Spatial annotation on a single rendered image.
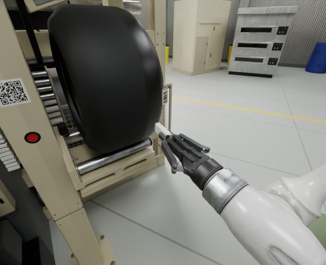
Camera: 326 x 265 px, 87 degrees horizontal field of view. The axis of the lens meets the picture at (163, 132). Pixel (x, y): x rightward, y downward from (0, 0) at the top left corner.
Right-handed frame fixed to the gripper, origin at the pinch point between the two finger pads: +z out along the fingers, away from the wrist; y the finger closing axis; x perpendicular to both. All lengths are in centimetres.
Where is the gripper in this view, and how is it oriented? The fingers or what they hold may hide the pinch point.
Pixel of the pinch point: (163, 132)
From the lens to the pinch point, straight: 52.0
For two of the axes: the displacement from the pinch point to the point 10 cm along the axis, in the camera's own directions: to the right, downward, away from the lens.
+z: -5.8, -5.4, 6.1
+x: -0.8, 7.8, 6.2
